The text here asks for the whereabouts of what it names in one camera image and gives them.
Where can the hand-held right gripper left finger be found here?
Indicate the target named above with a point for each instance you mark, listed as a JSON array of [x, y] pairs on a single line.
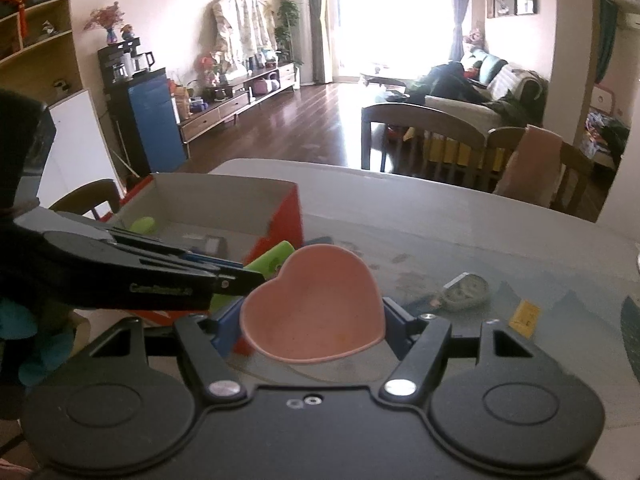
[[227, 327]]

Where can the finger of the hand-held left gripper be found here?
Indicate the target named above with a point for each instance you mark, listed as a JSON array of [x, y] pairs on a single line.
[[150, 280], [100, 232]]

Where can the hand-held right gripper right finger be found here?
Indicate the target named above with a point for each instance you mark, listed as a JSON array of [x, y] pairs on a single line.
[[395, 327]]

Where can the pink heart-shaped bowl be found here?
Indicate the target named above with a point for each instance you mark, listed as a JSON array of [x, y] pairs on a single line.
[[310, 305]]

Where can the red cardboard box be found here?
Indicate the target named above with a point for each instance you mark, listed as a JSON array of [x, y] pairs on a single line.
[[287, 220]]

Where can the person's left hand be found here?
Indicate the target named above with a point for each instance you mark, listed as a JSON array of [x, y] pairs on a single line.
[[45, 355]]

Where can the dark wooden chair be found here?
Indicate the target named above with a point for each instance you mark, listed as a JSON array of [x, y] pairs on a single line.
[[425, 115], [95, 192]]

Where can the white cabinet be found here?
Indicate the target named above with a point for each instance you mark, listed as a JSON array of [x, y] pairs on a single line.
[[80, 140]]

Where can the white tape dispenser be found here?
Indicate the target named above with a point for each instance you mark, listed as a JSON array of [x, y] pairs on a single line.
[[467, 292]]

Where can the black and blue water dispenser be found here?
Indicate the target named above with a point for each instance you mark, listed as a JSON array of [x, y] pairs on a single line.
[[150, 120]]

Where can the yellow box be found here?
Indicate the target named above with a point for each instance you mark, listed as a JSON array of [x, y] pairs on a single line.
[[526, 317]]

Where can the flower vase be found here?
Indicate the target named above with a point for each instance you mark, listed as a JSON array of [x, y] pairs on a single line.
[[111, 35]]

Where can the wooden TV cabinet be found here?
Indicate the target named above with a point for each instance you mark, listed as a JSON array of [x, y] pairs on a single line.
[[215, 115]]

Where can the red flower plant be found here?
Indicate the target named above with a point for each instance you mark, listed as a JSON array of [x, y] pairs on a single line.
[[210, 67]]

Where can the pink cloth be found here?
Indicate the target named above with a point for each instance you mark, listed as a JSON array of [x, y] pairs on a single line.
[[530, 165]]

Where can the sofa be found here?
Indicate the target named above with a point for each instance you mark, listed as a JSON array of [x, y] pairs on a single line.
[[470, 110]]

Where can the dark blue oval placemat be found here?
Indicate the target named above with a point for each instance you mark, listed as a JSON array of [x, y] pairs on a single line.
[[631, 327]]

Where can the brown wooden chair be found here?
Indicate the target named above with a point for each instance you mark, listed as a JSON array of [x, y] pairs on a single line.
[[575, 160]]

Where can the floral cover cloth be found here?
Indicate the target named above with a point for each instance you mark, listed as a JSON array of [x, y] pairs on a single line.
[[240, 25]]

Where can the coffee table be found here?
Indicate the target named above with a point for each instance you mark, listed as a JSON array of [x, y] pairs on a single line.
[[382, 77]]

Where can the white tower air conditioner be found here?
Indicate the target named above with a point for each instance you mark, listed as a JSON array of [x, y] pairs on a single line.
[[302, 35]]

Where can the green house plant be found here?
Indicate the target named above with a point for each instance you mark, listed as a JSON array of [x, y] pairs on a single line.
[[287, 15]]

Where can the grey curtain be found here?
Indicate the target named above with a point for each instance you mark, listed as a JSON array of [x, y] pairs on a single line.
[[320, 20], [459, 10]]

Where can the wooden wall shelf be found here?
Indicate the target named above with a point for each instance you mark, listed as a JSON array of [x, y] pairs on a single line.
[[50, 15]]

